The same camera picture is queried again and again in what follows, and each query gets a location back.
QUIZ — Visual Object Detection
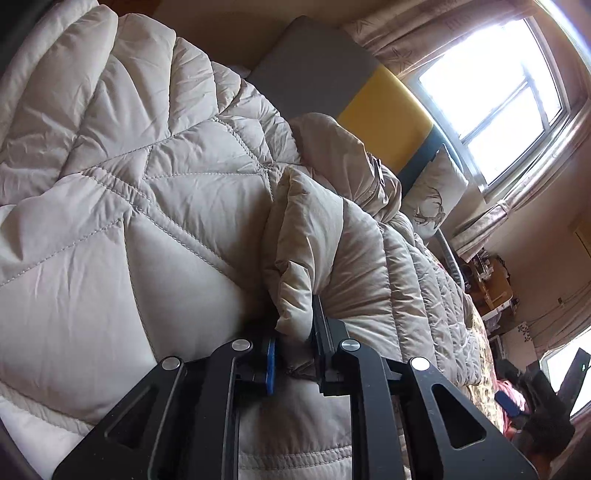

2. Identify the beige quilted down jacket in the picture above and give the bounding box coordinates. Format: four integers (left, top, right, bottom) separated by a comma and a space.
1, 1, 484, 479

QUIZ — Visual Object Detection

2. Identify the floral bed quilt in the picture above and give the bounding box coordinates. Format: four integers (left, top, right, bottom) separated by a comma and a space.
464, 295, 504, 432

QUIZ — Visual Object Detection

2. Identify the wooden bedside shelf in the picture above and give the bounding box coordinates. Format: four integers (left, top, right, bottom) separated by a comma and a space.
462, 250, 516, 329

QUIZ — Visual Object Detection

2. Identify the right patterned curtain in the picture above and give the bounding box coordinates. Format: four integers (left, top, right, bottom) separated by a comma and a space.
450, 99, 590, 261

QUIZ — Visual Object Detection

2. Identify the patterned curtain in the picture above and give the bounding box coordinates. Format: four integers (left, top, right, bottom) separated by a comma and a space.
450, 99, 590, 261
342, 0, 538, 78

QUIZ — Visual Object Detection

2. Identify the deer print pillow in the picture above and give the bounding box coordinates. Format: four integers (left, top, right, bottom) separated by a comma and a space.
401, 145, 469, 240

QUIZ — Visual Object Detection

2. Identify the grey yellow blue headboard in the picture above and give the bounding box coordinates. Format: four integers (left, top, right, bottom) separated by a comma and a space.
247, 16, 459, 190

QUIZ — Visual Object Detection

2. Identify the left patterned curtain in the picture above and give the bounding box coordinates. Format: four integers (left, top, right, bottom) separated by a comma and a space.
342, 0, 538, 78

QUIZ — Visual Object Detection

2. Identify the grey bed side rail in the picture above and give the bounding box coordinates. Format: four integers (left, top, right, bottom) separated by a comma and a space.
435, 229, 466, 292

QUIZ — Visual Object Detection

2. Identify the window with white frame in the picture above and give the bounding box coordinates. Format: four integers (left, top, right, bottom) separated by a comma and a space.
409, 17, 570, 194

